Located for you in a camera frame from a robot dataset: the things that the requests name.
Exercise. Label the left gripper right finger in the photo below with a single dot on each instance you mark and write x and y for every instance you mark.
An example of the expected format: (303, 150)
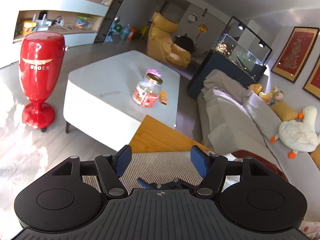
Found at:
(211, 169)

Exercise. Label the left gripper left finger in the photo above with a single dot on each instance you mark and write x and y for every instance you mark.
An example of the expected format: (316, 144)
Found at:
(110, 168)

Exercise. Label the black white striped garment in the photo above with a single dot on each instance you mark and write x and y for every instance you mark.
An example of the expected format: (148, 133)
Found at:
(152, 171)

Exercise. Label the grey sofa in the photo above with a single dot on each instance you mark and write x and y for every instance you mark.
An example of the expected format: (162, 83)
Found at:
(228, 126)

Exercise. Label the white coffee table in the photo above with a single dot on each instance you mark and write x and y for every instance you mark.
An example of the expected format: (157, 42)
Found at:
(98, 99)

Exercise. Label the glass jar with gold lid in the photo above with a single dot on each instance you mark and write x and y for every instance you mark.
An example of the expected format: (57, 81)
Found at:
(147, 90)

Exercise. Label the grey blanket on sofa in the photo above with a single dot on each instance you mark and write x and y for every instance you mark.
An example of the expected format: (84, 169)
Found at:
(219, 80)

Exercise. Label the orange snack packet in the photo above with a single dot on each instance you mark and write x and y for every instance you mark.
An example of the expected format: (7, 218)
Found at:
(163, 98)

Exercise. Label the white goose plush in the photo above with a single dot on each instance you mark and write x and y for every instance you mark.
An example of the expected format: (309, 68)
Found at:
(299, 136)

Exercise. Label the yellow cushion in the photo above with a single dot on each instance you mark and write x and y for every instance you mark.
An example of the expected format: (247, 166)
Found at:
(284, 111)

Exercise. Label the small plush toys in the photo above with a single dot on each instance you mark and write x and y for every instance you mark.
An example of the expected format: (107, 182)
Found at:
(275, 96)

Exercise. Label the pink small container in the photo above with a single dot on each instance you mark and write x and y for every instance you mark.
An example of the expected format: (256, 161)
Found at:
(154, 72)

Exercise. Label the dark blue cabinet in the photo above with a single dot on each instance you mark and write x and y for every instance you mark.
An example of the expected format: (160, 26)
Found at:
(214, 60)

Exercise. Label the glass fish tank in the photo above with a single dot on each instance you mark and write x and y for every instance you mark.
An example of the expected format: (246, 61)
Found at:
(243, 44)

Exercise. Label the red framed calligraphy picture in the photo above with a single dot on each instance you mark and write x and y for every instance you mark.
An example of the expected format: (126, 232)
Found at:
(312, 85)

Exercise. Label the red framed picture left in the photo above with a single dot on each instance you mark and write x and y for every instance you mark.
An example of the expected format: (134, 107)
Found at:
(295, 53)

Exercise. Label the red goblet-shaped appliance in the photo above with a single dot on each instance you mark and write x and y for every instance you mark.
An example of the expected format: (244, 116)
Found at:
(39, 68)

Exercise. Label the yellow armchair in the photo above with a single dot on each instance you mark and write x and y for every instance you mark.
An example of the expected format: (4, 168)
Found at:
(160, 45)

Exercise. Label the white wall shelf unit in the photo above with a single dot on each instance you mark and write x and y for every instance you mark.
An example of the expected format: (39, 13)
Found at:
(78, 20)

